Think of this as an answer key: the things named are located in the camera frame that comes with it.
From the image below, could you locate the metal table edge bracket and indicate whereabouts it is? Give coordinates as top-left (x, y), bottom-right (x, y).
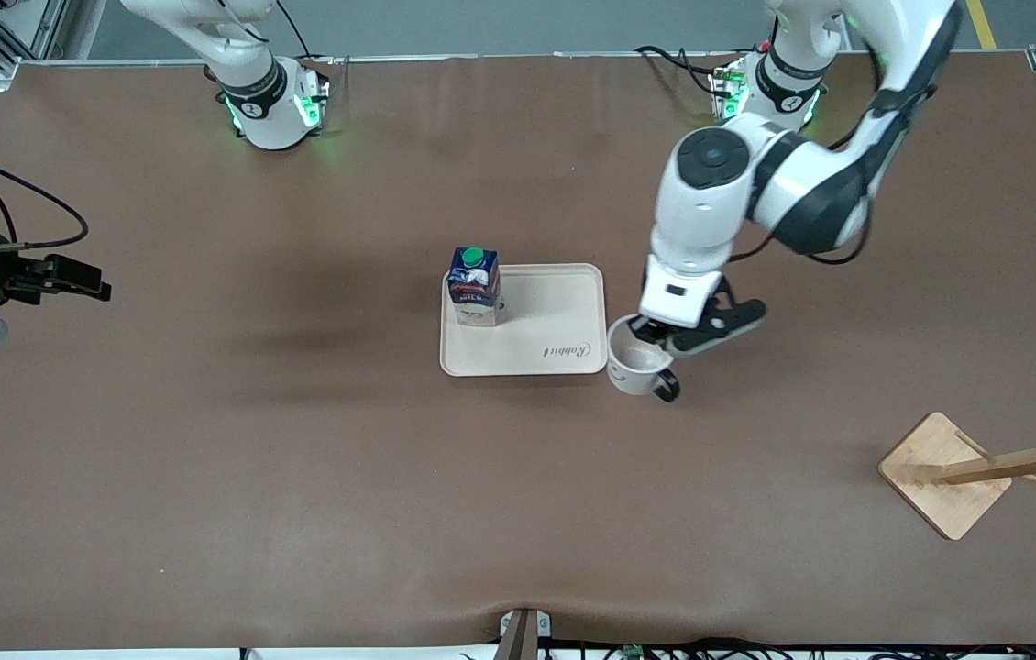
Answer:
top-left (498, 608), bottom-right (553, 660)

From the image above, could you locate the black right base cable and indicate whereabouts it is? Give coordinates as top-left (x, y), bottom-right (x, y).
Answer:
top-left (272, 0), bottom-right (315, 61)

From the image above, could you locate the cream plastic tray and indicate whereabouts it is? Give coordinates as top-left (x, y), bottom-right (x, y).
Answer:
top-left (439, 263), bottom-right (610, 379)

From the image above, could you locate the black base cable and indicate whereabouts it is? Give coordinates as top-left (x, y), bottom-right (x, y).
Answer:
top-left (635, 44), bottom-right (721, 97)
top-left (272, 0), bottom-right (315, 61)

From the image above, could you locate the wooden cup rack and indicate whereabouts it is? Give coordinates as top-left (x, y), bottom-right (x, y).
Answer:
top-left (877, 406), bottom-right (1036, 542)

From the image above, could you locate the black left base cable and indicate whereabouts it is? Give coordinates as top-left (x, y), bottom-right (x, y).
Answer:
top-left (635, 44), bottom-right (721, 97)

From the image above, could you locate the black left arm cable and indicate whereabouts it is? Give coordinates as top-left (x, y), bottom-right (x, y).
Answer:
top-left (724, 18), bottom-right (886, 267)

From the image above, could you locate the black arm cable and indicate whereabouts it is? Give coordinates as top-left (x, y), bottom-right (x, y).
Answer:
top-left (0, 158), bottom-right (90, 253)
top-left (724, 18), bottom-right (886, 267)

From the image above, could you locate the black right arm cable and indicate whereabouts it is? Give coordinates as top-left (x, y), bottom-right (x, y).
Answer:
top-left (0, 158), bottom-right (90, 253)

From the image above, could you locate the white smiley mug black handle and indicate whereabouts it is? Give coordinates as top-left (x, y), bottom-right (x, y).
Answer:
top-left (607, 313), bottom-right (681, 404)

